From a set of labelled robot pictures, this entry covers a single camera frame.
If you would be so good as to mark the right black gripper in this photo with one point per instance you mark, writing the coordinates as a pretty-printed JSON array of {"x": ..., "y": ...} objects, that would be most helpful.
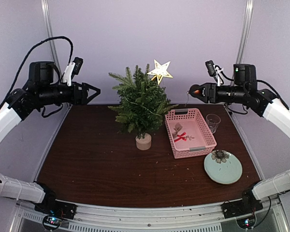
[{"x": 210, "y": 93}]

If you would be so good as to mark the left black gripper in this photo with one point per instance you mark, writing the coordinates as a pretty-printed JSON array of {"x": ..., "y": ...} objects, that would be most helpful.
[{"x": 82, "y": 99}]

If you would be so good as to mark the burlap bow red ribbon ornament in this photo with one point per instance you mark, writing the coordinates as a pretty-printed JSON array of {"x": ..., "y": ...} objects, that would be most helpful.
[{"x": 178, "y": 135}]

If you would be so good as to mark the gold star red ornament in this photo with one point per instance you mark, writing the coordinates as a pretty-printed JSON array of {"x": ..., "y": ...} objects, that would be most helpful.
[{"x": 160, "y": 71}]

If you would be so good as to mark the thin wire string lights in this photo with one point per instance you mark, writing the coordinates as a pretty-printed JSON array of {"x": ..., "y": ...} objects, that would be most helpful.
[{"x": 156, "y": 104}]

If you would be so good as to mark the dark red bauble ornament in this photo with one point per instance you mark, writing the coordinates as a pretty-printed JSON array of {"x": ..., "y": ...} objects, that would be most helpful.
[{"x": 195, "y": 94}]

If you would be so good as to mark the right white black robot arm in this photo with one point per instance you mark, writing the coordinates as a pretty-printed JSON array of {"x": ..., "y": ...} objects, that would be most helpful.
[{"x": 266, "y": 103}]

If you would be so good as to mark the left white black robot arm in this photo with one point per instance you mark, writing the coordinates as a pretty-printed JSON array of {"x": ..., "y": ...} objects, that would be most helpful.
[{"x": 39, "y": 92}]

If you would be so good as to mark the small green christmas tree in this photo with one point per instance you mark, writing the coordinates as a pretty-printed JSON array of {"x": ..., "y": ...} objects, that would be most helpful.
[{"x": 133, "y": 83}]

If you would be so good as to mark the round wooden tree base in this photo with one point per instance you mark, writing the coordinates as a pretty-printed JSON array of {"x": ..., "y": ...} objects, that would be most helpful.
[{"x": 144, "y": 143}]

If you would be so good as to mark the clear drinking glass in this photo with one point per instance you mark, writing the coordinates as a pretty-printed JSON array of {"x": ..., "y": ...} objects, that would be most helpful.
[{"x": 213, "y": 122}]

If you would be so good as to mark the pink plastic basket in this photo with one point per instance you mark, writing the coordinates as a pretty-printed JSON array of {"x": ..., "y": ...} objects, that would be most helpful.
[{"x": 194, "y": 125}]

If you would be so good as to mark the pale green flower plate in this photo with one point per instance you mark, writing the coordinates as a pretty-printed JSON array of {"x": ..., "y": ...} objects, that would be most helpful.
[{"x": 223, "y": 167}]

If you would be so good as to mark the left green circuit board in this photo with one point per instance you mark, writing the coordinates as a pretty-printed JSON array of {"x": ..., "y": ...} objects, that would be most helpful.
[{"x": 51, "y": 222}]

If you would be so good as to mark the green circuit board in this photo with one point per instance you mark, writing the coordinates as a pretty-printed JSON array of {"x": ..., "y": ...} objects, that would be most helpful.
[
  {"x": 51, "y": 222},
  {"x": 246, "y": 223}
]

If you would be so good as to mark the right green circuit board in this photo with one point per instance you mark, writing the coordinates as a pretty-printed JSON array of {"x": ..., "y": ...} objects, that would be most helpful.
[{"x": 246, "y": 223}]

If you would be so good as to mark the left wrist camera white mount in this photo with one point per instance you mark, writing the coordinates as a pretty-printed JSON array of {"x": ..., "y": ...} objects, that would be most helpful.
[{"x": 71, "y": 70}]

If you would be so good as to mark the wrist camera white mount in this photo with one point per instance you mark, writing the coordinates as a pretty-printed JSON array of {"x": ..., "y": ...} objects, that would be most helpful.
[
  {"x": 215, "y": 72},
  {"x": 71, "y": 70}
]

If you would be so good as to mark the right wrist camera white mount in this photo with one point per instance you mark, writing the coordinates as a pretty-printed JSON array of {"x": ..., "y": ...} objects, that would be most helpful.
[{"x": 215, "y": 72}]

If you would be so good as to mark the left aluminium frame post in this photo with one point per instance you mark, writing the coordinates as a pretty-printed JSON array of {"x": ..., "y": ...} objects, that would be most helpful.
[{"x": 49, "y": 31}]

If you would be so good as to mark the aluminium frame post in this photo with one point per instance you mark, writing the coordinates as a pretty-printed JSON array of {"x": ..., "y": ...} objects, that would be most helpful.
[
  {"x": 49, "y": 31},
  {"x": 248, "y": 14}
]

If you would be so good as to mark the right aluminium frame post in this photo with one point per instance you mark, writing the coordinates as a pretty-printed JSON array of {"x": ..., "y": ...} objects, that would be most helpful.
[{"x": 248, "y": 14}]

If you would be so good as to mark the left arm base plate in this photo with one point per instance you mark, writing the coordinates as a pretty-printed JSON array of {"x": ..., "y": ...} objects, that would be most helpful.
[{"x": 56, "y": 208}]

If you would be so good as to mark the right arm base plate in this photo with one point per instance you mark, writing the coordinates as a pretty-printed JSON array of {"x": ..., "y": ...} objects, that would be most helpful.
[{"x": 240, "y": 207}]

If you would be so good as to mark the front aluminium rail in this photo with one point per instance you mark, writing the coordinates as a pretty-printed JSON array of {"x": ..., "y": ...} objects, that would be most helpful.
[{"x": 206, "y": 217}]

